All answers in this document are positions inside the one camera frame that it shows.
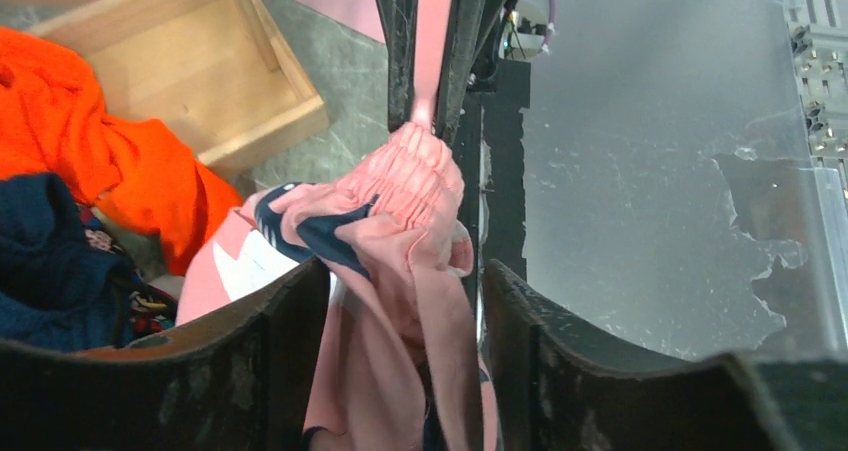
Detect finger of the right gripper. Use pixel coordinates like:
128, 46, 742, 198
376, 0, 418, 132
435, 0, 518, 146

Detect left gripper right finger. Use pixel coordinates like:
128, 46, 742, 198
483, 260, 847, 450

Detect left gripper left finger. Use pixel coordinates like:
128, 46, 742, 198
1, 259, 329, 450

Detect pink hanger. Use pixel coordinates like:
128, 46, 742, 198
409, 0, 452, 129

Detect pink patterned shorts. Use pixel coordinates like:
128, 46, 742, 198
176, 123, 499, 450

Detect wooden clothes rack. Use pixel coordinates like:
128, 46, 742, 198
32, 0, 329, 178

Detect navy blue shorts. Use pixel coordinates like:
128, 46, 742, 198
1, 173, 141, 352

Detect orange shorts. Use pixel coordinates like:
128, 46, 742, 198
1, 27, 242, 275

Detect yellow black patterned garment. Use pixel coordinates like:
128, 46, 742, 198
77, 204, 177, 343

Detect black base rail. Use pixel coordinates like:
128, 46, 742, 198
453, 61, 531, 306

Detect aluminium frame extrusion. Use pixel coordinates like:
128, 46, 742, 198
784, 0, 847, 350

